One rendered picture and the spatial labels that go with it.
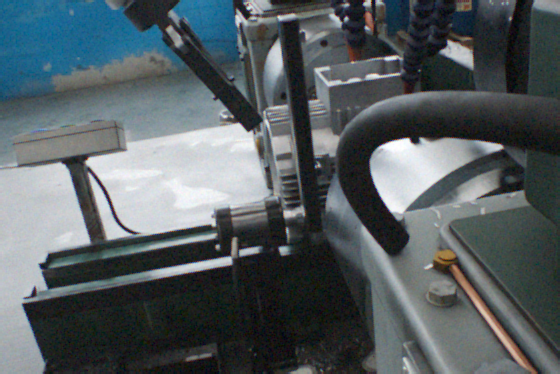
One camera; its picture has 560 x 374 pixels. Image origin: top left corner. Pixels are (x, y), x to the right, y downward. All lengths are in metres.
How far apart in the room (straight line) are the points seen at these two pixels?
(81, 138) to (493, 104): 0.88
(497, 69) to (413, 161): 0.23
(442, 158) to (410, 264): 0.16
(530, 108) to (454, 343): 0.13
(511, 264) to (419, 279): 0.05
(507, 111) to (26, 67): 6.46
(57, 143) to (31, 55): 5.53
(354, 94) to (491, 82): 0.49
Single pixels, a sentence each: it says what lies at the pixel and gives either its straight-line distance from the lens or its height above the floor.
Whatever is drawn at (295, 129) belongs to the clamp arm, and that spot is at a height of 1.13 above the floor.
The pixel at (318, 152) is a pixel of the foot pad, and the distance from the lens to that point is 0.75.
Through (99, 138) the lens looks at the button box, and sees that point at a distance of 1.03.
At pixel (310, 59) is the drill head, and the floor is 1.12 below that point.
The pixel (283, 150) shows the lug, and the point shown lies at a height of 1.08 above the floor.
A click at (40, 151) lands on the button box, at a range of 1.06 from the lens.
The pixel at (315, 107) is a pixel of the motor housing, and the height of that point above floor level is 1.11.
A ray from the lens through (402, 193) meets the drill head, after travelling 0.49.
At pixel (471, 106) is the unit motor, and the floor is 1.28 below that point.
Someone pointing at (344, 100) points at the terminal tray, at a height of 1.12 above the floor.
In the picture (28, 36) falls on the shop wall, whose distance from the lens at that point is 6.54.
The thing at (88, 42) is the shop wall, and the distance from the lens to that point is 6.45.
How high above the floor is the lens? 1.35
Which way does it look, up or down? 25 degrees down
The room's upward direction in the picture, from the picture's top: 8 degrees counter-clockwise
